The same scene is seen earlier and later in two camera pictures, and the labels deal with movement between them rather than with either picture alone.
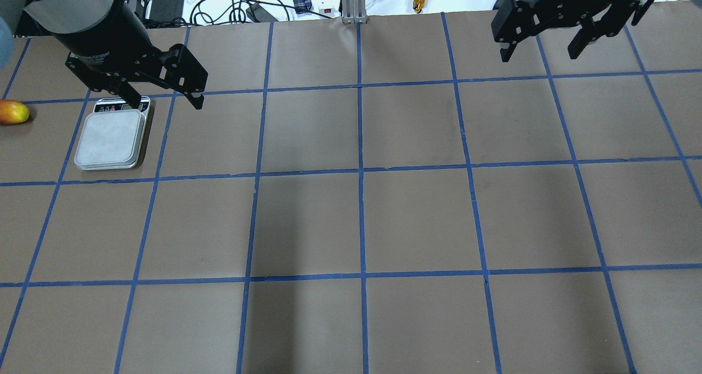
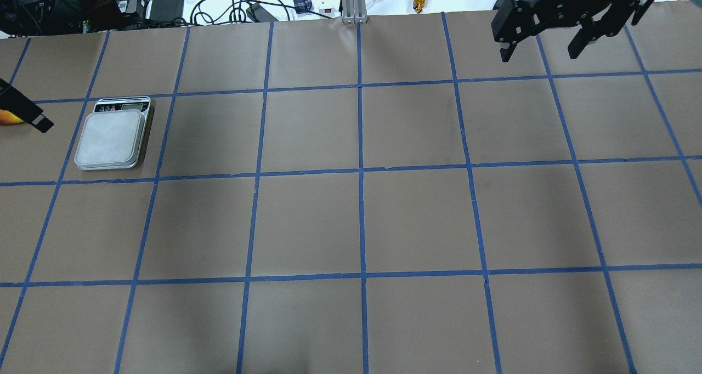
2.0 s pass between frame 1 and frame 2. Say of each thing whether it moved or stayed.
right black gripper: stayed
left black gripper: moved
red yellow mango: stayed
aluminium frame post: stayed
